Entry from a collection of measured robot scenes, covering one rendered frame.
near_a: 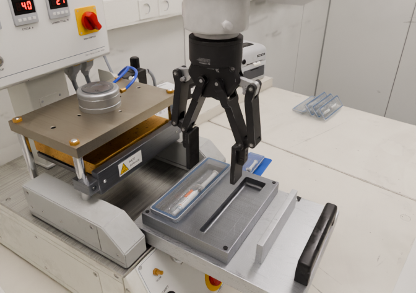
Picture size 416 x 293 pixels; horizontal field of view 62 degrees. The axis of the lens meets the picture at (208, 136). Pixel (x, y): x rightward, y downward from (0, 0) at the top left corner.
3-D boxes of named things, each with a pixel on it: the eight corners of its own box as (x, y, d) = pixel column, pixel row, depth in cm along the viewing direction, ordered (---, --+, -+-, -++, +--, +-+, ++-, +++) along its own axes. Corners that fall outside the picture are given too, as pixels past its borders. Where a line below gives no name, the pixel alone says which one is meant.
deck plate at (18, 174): (-32, 185, 76) (-34, 181, 76) (91, 123, 102) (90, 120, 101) (123, 279, 55) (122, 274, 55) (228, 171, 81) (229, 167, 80)
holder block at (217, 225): (142, 223, 59) (140, 212, 58) (205, 166, 74) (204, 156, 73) (227, 265, 52) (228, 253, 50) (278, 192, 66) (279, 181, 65)
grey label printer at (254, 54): (203, 75, 175) (203, 41, 166) (231, 67, 187) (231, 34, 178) (240, 88, 159) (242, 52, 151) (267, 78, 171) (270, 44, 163)
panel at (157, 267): (177, 352, 62) (134, 267, 57) (251, 243, 84) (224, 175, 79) (186, 355, 60) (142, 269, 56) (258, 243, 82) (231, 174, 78)
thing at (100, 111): (2, 153, 69) (-19, 93, 63) (114, 100, 92) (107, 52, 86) (86, 194, 58) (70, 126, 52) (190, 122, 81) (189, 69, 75)
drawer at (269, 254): (132, 239, 61) (127, 205, 57) (200, 176, 77) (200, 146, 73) (294, 324, 48) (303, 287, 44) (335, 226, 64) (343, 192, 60)
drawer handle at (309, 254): (293, 280, 49) (296, 261, 47) (322, 218, 60) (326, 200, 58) (307, 287, 48) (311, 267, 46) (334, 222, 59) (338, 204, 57)
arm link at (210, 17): (231, -3, 39) (229, 46, 42) (272, -13, 49) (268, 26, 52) (145, -10, 45) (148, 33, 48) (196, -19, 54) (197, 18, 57)
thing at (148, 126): (38, 156, 68) (25, 113, 64) (117, 114, 85) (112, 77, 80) (99, 184, 61) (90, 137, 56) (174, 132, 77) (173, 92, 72)
